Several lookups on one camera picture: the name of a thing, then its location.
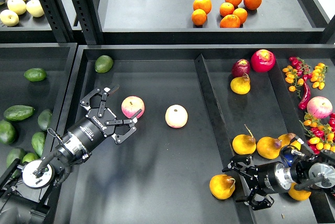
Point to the green avocado tray corner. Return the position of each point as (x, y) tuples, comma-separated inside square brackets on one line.
[(103, 64)]

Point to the dark avocado by tray edge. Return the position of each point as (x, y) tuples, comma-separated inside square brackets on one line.
[(44, 119)]

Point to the yellow pear with stem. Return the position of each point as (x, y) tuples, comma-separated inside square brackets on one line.
[(244, 144)]

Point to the orange right small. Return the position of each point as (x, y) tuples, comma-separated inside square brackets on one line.
[(241, 13)]

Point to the dark green avocado long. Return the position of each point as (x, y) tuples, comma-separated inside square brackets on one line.
[(18, 112)]

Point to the orange far left top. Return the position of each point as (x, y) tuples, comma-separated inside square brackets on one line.
[(205, 5)]

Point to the black tray divider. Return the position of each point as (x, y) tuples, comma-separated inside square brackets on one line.
[(242, 211)]

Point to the black centre tray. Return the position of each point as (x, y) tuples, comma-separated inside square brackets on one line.
[(161, 174)]

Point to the dark avocado far left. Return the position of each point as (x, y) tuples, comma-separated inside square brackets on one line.
[(8, 132)]

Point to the orange front bottom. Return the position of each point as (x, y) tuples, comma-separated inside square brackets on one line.
[(230, 21)]

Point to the cherry tomato bunch lower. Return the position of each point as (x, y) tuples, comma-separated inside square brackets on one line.
[(320, 135)]

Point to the red apple top right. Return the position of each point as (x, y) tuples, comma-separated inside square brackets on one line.
[(263, 60)]

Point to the dark avocado bottom left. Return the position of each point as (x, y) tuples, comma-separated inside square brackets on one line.
[(15, 153)]

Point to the pale yellow pear front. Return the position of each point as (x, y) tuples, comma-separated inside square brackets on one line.
[(9, 18)]

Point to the pale pink apple centre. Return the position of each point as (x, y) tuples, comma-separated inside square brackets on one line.
[(176, 116)]

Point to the green avocado left tray top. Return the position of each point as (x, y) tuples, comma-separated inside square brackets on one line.
[(35, 74)]

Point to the dark red apple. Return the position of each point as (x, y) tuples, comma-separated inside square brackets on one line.
[(240, 68)]

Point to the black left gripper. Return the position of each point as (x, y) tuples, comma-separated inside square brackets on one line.
[(101, 123)]

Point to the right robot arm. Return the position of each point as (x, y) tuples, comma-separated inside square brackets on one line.
[(300, 169)]

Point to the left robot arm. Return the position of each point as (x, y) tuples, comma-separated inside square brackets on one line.
[(26, 186)]

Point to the black metal shelf rack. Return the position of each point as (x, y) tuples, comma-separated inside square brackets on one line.
[(169, 22)]

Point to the cherry tomato bunch upper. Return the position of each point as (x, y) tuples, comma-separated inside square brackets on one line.
[(299, 73)]

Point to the red chili pepper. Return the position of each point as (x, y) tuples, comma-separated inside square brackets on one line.
[(305, 98)]

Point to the pale yellow pear right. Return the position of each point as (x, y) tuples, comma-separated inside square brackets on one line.
[(34, 8)]

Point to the cherry tomato bunch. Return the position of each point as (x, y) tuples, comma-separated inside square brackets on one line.
[(320, 135), (299, 73)]

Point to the orange lower left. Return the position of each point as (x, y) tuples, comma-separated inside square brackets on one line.
[(199, 17)]

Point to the pink apple far right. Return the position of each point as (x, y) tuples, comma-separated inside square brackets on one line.
[(319, 107)]

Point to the pink apple left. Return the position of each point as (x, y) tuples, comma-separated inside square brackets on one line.
[(131, 104)]

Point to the pale yellow pear middle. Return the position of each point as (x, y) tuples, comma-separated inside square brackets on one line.
[(17, 6)]

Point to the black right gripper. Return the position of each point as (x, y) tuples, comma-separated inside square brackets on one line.
[(273, 178)]

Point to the black left tray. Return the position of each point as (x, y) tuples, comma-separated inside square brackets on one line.
[(57, 60)]

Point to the black tray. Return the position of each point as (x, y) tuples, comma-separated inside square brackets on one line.
[(57, 60), (161, 174)]

